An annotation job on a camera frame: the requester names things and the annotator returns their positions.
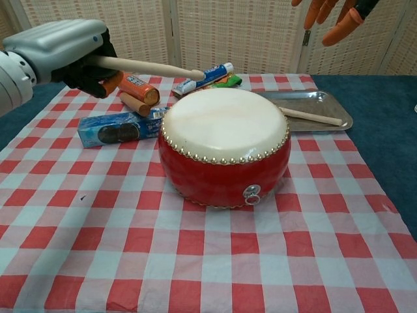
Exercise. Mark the red white checkered cloth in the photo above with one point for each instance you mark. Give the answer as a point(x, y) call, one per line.
point(130, 261)

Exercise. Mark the orange cracker tube pack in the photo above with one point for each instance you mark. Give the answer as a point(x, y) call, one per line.
point(137, 86)

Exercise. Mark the metal tray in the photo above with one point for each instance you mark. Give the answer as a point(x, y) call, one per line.
point(312, 101)

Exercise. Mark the red drum with white skin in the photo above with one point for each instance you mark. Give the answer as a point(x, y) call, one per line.
point(221, 124)

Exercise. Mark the wooden drumstick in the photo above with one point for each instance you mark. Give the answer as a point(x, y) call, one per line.
point(309, 115)
point(146, 66)

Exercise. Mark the woven folding screen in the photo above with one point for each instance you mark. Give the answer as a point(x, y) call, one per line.
point(195, 32)

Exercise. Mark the teal table cover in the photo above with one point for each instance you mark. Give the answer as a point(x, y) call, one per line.
point(384, 107)

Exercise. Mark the blue cookie box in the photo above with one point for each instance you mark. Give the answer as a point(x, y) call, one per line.
point(107, 130)

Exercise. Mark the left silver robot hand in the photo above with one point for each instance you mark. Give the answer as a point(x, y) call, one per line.
point(58, 42)

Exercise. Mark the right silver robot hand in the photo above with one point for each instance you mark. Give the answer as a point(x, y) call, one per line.
point(342, 31)

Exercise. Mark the brown sausage stick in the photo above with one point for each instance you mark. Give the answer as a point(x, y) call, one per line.
point(130, 100)

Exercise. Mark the metal screen hinge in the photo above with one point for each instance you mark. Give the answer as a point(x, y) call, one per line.
point(306, 37)

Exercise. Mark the green orange snack packet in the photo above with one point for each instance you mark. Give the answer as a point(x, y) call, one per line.
point(233, 81)

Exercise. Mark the blue white toothpaste tube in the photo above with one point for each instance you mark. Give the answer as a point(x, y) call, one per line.
point(215, 73)

